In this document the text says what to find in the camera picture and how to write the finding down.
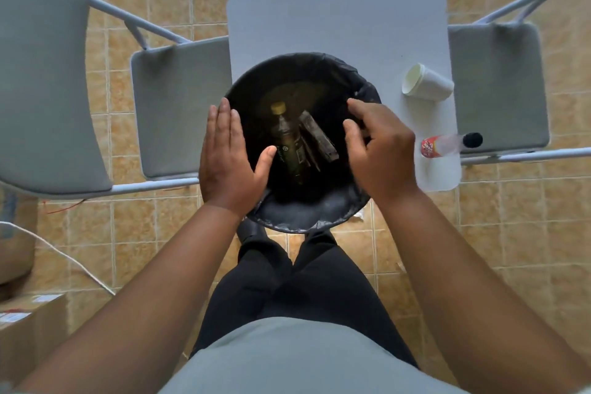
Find person's left hand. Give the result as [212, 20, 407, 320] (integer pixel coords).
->
[198, 98, 278, 219]

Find thin red wire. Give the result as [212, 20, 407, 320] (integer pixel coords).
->
[39, 198, 89, 216]

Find small red-label bottle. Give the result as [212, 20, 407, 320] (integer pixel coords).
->
[419, 132, 484, 159]

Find person's left forearm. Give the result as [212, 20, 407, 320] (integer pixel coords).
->
[16, 202, 243, 394]

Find person's right forearm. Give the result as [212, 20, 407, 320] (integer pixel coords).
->
[376, 185, 591, 394]

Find white paper cup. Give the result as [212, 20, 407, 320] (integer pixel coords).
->
[401, 62, 455, 103]

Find small grey folding table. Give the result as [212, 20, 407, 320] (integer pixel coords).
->
[225, 0, 463, 193]

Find black bin with liner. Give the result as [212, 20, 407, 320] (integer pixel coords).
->
[223, 52, 383, 235]

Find black trousers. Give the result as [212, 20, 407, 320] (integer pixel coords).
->
[190, 228, 420, 369]

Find grey padded folding chair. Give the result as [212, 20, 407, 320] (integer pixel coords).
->
[446, 0, 591, 166]
[0, 0, 234, 201]

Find person's right hand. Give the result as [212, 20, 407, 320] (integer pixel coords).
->
[342, 98, 421, 207]

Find yellow-capped tea bottle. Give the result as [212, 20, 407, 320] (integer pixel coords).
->
[269, 101, 309, 185]

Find light grey t-shirt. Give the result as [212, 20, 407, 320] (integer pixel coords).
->
[158, 316, 470, 394]

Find brown cardboard box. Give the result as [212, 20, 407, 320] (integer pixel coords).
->
[0, 292, 69, 385]
[0, 188, 39, 287]

